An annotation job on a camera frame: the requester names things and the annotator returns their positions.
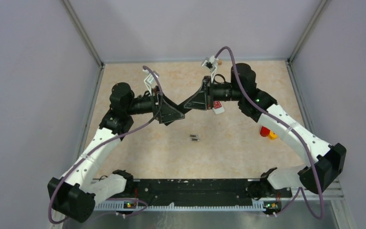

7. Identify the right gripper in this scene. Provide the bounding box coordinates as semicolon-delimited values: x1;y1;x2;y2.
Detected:
184;76;243;110

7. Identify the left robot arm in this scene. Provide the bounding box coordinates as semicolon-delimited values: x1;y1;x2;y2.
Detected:
48;82;185;224

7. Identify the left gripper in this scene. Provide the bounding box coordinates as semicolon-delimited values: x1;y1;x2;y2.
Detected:
125;85;184;123

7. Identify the white remote control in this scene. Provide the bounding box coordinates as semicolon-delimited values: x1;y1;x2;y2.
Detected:
212;101;225;115

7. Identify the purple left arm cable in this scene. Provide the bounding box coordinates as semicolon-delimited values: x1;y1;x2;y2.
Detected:
48;65;164;225

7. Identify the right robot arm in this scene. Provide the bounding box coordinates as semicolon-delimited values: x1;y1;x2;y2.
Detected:
180;63;346;197

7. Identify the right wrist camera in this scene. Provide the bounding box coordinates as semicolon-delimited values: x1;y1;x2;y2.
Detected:
201;55;220;83

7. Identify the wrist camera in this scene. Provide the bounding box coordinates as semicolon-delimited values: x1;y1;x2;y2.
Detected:
201;55;220;83
143;70;159;95

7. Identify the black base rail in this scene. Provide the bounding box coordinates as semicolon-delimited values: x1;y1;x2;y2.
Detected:
104;178;293;208

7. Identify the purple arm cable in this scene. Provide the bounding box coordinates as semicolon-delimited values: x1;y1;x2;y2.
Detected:
213;46;325;220
48;65;164;225

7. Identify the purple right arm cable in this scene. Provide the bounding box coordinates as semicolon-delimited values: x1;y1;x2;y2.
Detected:
213;46;325;220

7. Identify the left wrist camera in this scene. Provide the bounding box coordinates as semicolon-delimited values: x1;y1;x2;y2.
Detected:
143;70;159;95

